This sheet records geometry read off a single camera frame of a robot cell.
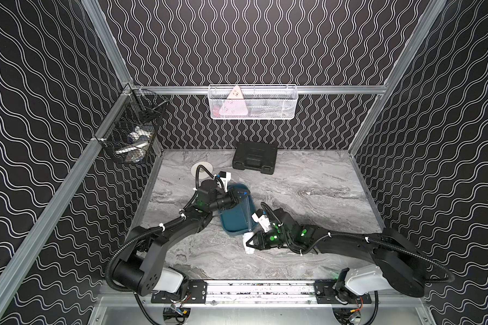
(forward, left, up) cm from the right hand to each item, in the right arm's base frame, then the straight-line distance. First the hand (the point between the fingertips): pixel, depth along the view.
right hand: (247, 242), depth 77 cm
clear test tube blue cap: (+10, 0, +6) cm, 12 cm away
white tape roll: (+20, +17, +17) cm, 31 cm away
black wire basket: (+36, +49, +22) cm, 65 cm away
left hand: (+17, -1, +11) cm, 20 cm away
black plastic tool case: (+47, -3, 0) cm, 47 cm away
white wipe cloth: (+1, 0, +2) cm, 2 cm away
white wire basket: (+94, -3, +4) cm, 94 cm away
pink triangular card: (+52, +6, +27) cm, 58 cm away
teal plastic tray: (+6, +2, +6) cm, 9 cm away
